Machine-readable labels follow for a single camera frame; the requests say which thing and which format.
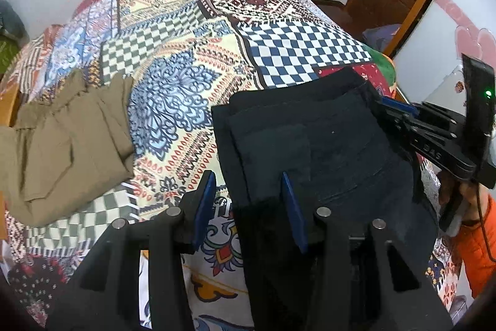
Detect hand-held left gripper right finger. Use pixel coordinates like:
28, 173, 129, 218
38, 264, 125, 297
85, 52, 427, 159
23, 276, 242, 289
281, 171, 454, 331

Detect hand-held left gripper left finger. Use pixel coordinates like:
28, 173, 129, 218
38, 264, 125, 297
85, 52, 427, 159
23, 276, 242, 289
46, 170, 218, 331

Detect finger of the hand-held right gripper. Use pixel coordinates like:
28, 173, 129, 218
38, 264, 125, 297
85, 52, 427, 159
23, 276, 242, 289
372, 105, 430, 162
381, 95, 460, 131

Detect black pants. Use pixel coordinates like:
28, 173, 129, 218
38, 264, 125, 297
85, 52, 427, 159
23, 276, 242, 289
211, 67, 440, 331

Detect khaki pants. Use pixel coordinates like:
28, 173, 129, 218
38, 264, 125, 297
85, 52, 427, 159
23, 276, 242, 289
0, 69, 137, 228

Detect person's right hand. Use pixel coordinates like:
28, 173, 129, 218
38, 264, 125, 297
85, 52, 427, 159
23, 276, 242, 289
458, 184, 488, 226

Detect green blanket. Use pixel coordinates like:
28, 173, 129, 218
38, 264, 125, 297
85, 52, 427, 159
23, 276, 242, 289
364, 47, 398, 92

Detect purple cloth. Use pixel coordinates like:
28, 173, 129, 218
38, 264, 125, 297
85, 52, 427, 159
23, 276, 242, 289
362, 24, 402, 57

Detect patchwork printed blanket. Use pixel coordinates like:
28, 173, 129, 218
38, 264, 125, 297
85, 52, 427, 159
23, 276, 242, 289
0, 0, 469, 331

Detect green bag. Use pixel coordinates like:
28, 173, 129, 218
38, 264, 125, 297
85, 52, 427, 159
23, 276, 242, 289
0, 36, 21, 76

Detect blue bag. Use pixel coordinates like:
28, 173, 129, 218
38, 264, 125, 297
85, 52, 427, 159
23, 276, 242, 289
0, 1, 29, 41

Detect black cable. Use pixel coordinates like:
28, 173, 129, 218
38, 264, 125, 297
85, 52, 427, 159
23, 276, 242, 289
476, 181, 496, 264

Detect brown wooden bed frame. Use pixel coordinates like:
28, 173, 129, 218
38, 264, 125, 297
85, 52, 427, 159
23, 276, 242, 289
310, 0, 355, 35

